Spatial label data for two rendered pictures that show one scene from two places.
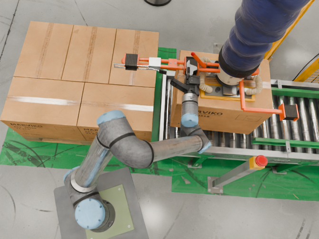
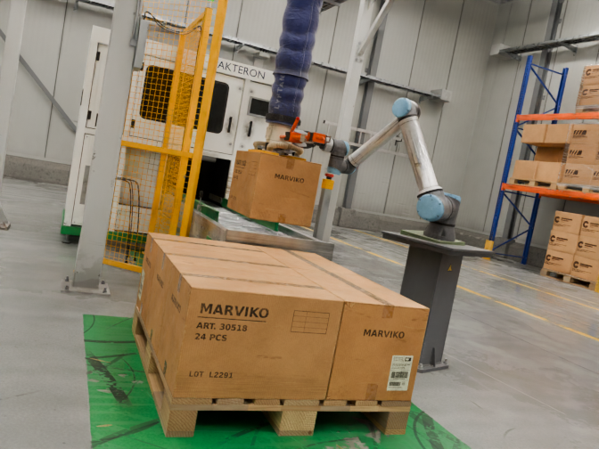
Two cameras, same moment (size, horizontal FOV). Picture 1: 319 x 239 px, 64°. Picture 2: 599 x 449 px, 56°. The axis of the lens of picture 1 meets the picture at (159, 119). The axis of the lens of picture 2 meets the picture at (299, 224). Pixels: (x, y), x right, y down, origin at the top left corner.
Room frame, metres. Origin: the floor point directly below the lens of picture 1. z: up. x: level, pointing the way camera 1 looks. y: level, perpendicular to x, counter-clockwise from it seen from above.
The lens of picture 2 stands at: (1.81, 3.25, 0.98)
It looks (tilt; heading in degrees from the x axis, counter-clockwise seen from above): 5 degrees down; 253
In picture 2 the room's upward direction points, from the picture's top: 10 degrees clockwise
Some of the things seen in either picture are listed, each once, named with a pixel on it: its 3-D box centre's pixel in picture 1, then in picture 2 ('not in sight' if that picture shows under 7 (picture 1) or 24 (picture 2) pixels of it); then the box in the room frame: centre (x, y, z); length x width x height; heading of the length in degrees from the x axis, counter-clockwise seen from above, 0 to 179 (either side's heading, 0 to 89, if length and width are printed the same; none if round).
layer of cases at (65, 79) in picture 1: (90, 83); (262, 306); (1.11, 0.69, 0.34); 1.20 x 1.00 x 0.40; 96
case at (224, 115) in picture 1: (216, 95); (271, 186); (0.91, -0.37, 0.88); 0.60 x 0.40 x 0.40; 94
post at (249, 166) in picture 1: (231, 176); (315, 247); (0.44, -0.63, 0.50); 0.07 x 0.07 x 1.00; 6
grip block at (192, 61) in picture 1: (191, 66); (293, 137); (0.89, -0.13, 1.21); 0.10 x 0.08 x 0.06; 6
